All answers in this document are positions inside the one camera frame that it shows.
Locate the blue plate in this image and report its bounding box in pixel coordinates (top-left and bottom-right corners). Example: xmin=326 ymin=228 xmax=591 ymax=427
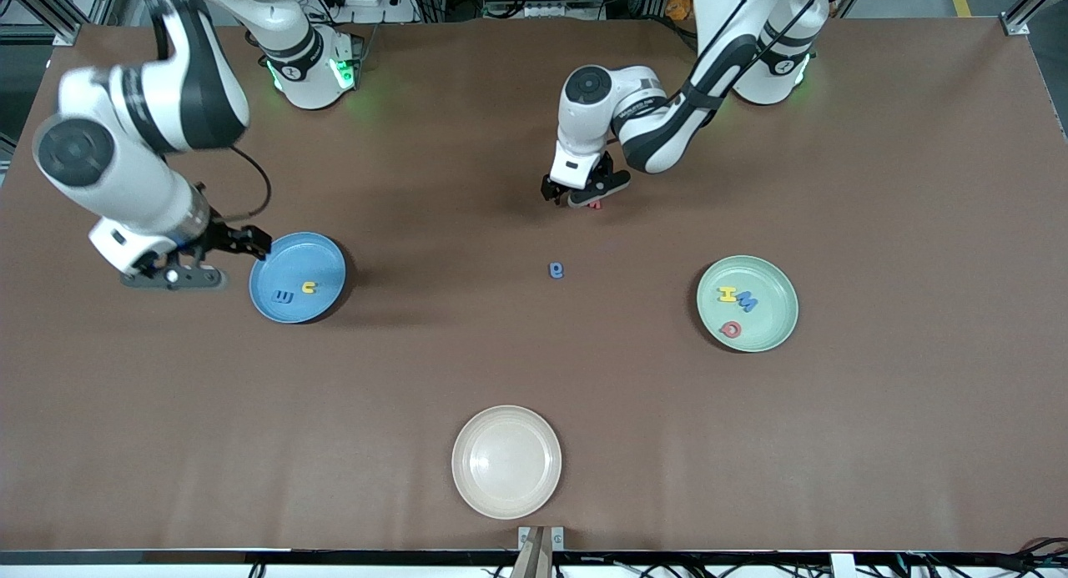
xmin=249 ymin=231 xmax=347 ymax=324

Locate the brown table cover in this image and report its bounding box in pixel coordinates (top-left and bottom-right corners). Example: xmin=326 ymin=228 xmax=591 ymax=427
xmin=0 ymin=18 xmax=1068 ymax=554

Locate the green plate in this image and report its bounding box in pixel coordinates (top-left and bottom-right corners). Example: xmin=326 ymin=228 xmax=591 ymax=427
xmin=696 ymin=254 xmax=799 ymax=354

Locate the cream plate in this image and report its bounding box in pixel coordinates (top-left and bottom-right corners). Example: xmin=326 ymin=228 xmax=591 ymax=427
xmin=451 ymin=405 xmax=562 ymax=520

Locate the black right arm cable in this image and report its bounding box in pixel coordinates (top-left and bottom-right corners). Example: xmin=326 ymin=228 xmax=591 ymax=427
xmin=219 ymin=144 xmax=274 ymax=225

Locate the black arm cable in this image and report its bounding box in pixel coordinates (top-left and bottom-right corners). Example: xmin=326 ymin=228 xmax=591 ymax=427
xmin=680 ymin=0 xmax=835 ymax=112
xmin=219 ymin=144 xmax=274 ymax=225

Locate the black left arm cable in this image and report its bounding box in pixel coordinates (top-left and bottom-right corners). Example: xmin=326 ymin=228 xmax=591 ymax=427
xmin=680 ymin=0 xmax=835 ymax=112

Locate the aluminium frame profile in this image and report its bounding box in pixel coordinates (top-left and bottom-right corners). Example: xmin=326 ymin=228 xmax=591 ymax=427
xmin=1001 ymin=0 xmax=1068 ymax=37
xmin=0 ymin=0 xmax=126 ymax=45

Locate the metal mounting bracket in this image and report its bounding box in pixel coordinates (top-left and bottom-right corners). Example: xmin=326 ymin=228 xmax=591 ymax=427
xmin=517 ymin=525 xmax=566 ymax=552

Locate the tan camera post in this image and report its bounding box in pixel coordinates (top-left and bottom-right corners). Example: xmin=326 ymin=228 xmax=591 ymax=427
xmin=511 ymin=528 xmax=556 ymax=578

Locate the black cable bundle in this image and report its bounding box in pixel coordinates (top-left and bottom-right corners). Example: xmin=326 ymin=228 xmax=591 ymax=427
xmin=1014 ymin=535 xmax=1068 ymax=578

